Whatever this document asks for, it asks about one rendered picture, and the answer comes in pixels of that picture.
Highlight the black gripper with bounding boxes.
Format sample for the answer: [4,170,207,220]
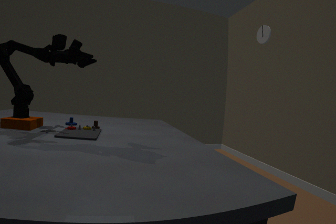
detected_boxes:
[61,45,97,68]

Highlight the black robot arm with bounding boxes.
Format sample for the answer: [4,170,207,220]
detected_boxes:
[0,34,67,119]

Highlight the blue gear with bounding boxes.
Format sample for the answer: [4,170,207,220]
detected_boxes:
[66,118,77,125]

